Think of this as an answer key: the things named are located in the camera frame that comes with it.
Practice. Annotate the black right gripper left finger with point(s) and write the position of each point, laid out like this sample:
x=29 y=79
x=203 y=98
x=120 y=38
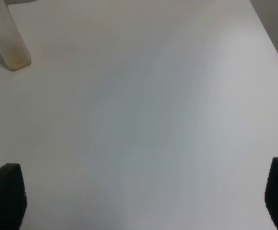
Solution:
x=13 y=199

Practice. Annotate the clear plastic beverage bottle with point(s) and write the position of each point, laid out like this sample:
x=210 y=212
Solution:
x=13 y=50

